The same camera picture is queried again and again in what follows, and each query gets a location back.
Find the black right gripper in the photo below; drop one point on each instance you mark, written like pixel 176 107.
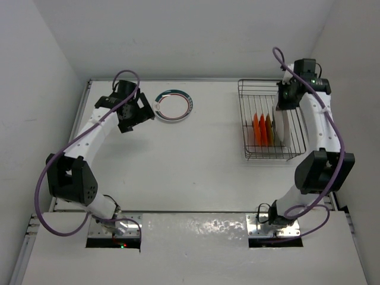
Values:
pixel 282 104

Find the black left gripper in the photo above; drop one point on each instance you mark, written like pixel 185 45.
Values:
pixel 143 114

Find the white plate red lettering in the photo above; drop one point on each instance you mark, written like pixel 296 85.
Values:
pixel 278 120

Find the white plate green red rim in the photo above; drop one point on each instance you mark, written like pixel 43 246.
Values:
pixel 173 105

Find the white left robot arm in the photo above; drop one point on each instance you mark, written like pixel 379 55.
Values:
pixel 69 175

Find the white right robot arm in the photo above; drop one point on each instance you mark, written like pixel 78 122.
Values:
pixel 327 164

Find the plain white plate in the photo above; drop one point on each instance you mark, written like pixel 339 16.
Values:
pixel 287 130

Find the yellow rimmed dark plate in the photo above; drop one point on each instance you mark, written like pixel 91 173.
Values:
pixel 269 130

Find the orange plastic plate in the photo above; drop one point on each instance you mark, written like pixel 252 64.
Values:
pixel 256 129
pixel 263 131

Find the white front cover panel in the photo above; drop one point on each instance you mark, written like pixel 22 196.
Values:
pixel 197 249

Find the grey wire dish rack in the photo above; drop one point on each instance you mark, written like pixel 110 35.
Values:
pixel 256 101

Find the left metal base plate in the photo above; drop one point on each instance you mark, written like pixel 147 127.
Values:
pixel 129 227

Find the metal base plate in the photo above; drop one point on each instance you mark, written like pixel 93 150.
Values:
pixel 257 229
pixel 129 227

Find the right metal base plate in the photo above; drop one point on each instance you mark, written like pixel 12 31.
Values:
pixel 257 229

